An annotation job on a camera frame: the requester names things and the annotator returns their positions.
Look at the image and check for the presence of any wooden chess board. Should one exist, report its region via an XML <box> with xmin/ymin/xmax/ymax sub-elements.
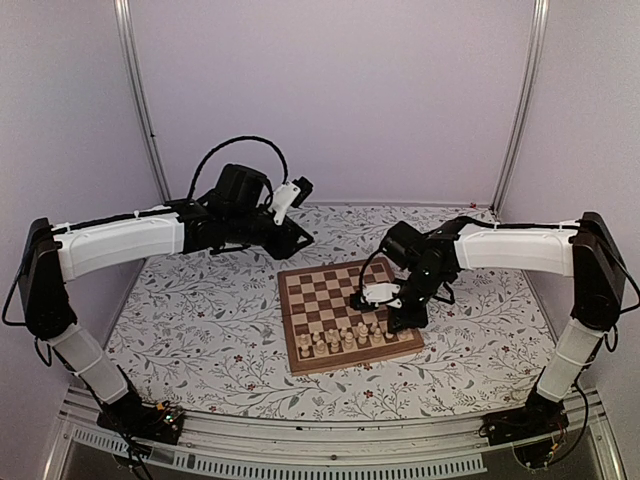
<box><xmin>277</xmin><ymin>261</ymin><xmax>424</xmax><ymax>376</ymax></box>

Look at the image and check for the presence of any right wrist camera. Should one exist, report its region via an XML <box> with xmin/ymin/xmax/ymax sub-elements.
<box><xmin>350</xmin><ymin>283</ymin><xmax>402</xmax><ymax>311</ymax></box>

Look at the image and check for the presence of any left aluminium frame post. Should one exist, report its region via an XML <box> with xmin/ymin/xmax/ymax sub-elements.
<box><xmin>113</xmin><ymin>0</ymin><xmax>171</xmax><ymax>201</ymax></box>

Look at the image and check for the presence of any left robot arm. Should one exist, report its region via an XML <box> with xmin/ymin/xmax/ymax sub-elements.
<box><xmin>3</xmin><ymin>164</ymin><xmax>313</xmax><ymax>434</ymax></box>

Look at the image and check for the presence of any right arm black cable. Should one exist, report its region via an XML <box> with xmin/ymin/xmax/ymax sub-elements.
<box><xmin>358</xmin><ymin>249</ymin><xmax>389</xmax><ymax>296</ymax></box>

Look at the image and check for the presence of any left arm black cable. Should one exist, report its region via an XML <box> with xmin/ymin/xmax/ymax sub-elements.
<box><xmin>187</xmin><ymin>134</ymin><xmax>291</xmax><ymax>201</ymax></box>

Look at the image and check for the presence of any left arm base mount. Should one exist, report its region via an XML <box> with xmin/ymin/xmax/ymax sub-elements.
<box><xmin>97</xmin><ymin>398</ymin><xmax>185</xmax><ymax>445</ymax></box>

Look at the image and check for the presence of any floral patterned table mat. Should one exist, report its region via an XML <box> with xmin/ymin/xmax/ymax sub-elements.
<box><xmin>97</xmin><ymin>203</ymin><xmax>569</xmax><ymax>419</ymax></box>

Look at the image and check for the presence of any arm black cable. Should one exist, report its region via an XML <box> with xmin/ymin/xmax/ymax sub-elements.
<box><xmin>358</xmin><ymin>249</ymin><xmax>389</xmax><ymax>296</ymax></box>
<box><xmin>187</xmin><ymin>134</ymin><xmax>291</xmax><ymax>201</ymax></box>

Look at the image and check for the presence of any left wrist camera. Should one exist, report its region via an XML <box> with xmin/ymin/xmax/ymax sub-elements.
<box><xmin>269</xmin><ymin>176</ymin><xmax>313</xmax><ymax>226</ymax></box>

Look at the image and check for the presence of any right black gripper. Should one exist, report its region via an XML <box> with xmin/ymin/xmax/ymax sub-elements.
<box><xmin>386</xmin><ymin>267</ymin><xmax>447</xmax><ymax>335</ymax></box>

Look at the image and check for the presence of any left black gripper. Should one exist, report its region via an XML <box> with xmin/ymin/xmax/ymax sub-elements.
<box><xmin>227</xmin><ymin>204</ymin><xmax>314</xmax><ymax>261</ymax></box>

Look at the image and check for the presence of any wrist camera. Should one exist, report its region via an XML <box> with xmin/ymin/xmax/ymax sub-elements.
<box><xmin>269</xmin><ymin>176</ymin><xmax>313</xmax><ymax>226</ymax></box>
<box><xmin>350</xmin><ymin>283</ymin><xmax>402</xmax><ymax>311</ymax></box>

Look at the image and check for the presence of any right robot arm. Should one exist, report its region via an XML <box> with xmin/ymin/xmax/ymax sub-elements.
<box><xmin>373</xmin><ymin>212</ymin><xmax>632</xmax><ymax>436</ymax></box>

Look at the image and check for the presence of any right aluminium frame post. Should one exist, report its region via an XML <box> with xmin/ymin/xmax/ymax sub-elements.
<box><xmin>491</xmin><ymin>0</ymin><xmax>550</xmax><ymax>217</ymax></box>

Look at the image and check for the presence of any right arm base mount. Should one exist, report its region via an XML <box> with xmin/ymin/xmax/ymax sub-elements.
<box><xmin>478</xmin><ymin>392</ymin><xmax>569</xmax><ymax>446</ymax></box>

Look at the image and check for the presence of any white pawn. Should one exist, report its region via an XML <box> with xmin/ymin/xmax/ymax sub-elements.
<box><xmin>299</xmin><ymin>334</ymin><xmax>310</xmax><ymax>358</ymax></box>

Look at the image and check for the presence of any front aluminium rail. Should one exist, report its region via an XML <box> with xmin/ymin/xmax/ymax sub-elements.
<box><xmin>43</xmin><ymin>388</ymin><xmax>627</xmax><ymax>479</ymax></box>

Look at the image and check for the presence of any aluminium frame post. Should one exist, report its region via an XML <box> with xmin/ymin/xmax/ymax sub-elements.
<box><xmin>113</xmin><ymin>0</ymin><xmax>171</xmax><ymax>201</ymax></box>
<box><xmin>491</xmin><ymin>0</ymin><xmax>550</xmax><ymax>217</ymax></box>

